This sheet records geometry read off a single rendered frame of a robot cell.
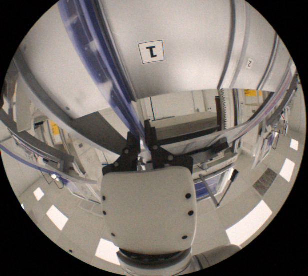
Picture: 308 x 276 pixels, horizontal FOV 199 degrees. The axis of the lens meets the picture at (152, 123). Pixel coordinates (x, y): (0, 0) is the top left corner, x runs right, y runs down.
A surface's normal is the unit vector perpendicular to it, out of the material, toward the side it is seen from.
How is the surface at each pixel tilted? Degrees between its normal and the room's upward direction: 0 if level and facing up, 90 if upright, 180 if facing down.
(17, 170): 90
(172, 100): 90
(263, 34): 42
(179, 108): 90
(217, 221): 180
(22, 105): 90
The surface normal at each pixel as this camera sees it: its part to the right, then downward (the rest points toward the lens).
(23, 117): 0.98, -0.18
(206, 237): -0.19, -0.96
